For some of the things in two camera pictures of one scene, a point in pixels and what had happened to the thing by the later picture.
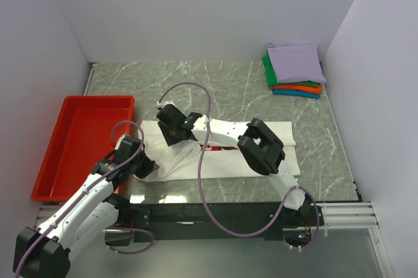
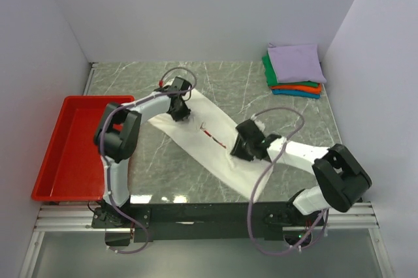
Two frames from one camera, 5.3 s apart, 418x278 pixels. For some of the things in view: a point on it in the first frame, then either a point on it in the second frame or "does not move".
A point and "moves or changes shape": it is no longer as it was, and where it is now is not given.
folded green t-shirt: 271,78 does not move
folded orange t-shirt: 299,89 does not move
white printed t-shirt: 221,161 moves or changes shape
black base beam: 209,222 does not move
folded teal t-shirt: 296,93 does not move
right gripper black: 170,140 → 237,151
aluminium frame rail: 360,215 does not move
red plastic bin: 89,128 does not move
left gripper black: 149,166 → 184,113
